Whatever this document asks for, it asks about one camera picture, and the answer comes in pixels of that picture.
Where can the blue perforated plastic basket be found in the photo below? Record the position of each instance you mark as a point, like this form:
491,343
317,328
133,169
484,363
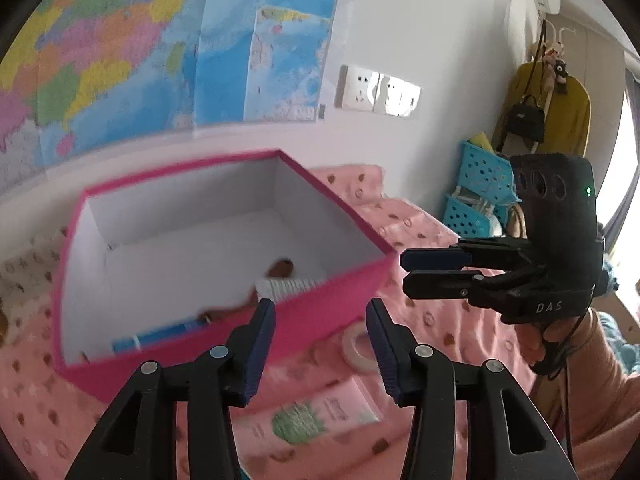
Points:
485,172
467,215

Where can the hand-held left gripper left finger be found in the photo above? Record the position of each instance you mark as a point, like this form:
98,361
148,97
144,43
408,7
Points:
260,350

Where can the pink cardboard box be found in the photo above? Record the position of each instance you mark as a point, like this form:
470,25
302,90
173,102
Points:
320,310

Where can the blue cloth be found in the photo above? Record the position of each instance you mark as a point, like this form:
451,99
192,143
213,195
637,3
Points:
622,345

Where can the pink tube with green print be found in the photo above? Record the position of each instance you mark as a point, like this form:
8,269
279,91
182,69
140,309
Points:
300,415

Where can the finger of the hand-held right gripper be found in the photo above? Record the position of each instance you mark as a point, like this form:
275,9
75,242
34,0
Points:
435,259
440,285

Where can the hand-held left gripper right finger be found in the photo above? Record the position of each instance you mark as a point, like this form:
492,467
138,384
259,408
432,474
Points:
387,355

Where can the person's right hand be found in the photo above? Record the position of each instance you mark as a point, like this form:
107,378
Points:
532,342

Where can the cream printed cloth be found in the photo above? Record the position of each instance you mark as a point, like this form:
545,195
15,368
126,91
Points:
25,270

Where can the pink printed blanket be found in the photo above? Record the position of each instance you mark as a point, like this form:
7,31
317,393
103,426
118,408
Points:
430,325

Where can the white tape roll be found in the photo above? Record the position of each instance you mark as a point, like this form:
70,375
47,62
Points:
352,347

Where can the person's right forearm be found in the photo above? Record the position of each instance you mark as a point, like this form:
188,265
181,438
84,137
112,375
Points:
600,385

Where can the yellow sponge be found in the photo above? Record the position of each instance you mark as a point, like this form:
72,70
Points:
480,142

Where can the brown comb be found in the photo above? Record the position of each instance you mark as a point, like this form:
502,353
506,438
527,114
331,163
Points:
280,267

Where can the blue and white medicine box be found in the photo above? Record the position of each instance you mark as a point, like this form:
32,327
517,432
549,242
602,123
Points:
160,335

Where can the yellow coat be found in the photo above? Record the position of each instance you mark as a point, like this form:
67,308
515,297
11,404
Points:
570,120

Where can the black handbag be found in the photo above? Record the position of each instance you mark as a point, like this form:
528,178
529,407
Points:
525,120

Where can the small plush toy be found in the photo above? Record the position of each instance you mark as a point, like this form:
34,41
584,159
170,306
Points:
556,67

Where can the white wall switch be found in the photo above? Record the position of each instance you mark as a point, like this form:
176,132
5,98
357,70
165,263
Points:
410,100

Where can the colourful wall map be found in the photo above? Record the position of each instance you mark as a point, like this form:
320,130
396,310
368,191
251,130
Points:
150,35

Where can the white wall socket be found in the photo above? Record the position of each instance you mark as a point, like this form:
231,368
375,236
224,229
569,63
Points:
389,94
356,87

